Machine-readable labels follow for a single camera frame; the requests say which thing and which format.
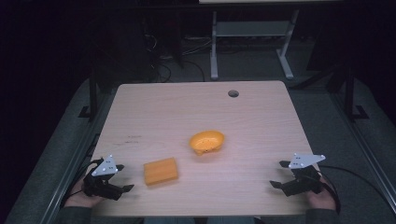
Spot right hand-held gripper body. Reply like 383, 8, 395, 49
281, 152, 327, 198

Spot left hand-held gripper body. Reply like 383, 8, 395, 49
82, 154, 124, 202

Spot orange sponge block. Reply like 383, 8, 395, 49
143, 157, 179, 187

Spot orange plastic bowl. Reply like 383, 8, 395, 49
188, 130, 226, 157

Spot person's right hand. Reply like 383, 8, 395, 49
304, 176, 337, 211

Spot person's left hand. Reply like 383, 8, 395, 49
64, 178, 106, 209

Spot black metal stand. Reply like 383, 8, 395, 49
342, 64, 370, 123
78, 63, 101, 121

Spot white metal stand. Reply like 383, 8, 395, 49
209, 8, 301, 81

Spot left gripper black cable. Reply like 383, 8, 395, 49
61, 158, 106, 209

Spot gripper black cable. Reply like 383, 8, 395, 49
318, 165, 396, 217
61, 158, 106, 209

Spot aluminium frame rail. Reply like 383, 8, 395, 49
38, 90, 118, 224
328, 91, 396, 216

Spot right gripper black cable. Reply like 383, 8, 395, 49
318, 165, 396, 217

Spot black floor cable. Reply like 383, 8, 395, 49
182, 59, 207, 83

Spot bundle of floor cables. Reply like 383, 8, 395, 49
181, 35, 214, 58

